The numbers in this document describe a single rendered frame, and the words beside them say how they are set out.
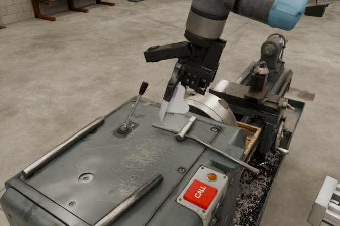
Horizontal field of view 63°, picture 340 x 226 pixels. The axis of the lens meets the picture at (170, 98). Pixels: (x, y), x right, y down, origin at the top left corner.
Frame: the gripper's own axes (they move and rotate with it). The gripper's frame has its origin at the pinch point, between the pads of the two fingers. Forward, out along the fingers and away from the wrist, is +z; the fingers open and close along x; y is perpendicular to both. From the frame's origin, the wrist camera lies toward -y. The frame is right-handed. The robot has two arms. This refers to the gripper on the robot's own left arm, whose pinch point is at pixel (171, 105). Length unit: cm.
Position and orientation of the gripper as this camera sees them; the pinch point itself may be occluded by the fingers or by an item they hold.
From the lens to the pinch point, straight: 68.2
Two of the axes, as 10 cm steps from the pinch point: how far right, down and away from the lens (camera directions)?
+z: -2.2, 8.0, 5.6
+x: 3.9, -4.5, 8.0
